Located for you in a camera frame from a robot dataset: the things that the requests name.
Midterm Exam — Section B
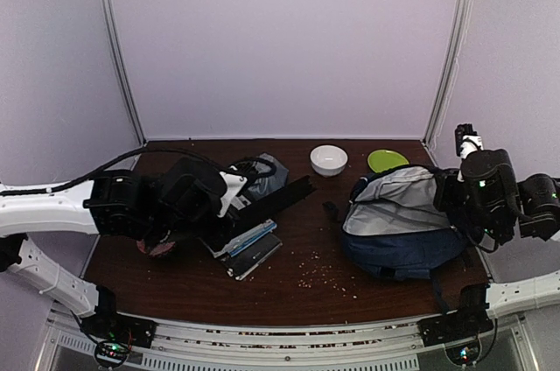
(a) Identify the black leather case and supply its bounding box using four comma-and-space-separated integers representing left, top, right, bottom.
234, 175, 316, 232

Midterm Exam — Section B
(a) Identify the grey zip pouch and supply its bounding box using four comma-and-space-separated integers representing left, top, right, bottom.
246, 152, 289, 201

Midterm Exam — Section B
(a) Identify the navy blue student backpack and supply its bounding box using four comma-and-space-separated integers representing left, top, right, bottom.
322, 164, 472, 313

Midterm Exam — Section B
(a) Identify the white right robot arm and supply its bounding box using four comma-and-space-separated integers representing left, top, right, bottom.
418, 123, 559, 346

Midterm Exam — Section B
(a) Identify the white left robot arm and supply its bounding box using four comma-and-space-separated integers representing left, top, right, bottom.
1, 157, 276, 340

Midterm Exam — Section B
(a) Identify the blue illustrated book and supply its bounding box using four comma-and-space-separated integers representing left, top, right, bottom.
227, 220, 277, 256

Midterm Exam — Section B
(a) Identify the black notebook under books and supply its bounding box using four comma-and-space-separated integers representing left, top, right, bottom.
219, 233, 283, 281

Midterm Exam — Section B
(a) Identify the red patterned bowl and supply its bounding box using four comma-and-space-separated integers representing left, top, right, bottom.
136, 230, 178, 258

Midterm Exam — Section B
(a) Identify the green plate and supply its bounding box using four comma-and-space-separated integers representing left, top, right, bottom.
367, 149, 410, 173

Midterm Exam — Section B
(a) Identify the white ceramic bowl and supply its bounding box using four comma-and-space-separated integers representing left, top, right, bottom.
310, 144, 348, 178

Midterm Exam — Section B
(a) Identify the front metal rail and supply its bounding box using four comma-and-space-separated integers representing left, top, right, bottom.
37, 296, 533, 371

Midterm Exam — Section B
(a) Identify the right aluminium frame post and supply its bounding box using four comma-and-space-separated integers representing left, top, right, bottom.
423, 0, 472, 150

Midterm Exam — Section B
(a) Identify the aluminium frame post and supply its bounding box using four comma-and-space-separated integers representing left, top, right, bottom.
100, 0, 146, 145
423, 0, 472, 150

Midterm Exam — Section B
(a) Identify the left aluminium frame post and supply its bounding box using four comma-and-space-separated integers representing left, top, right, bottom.
100, 0, 146, 145

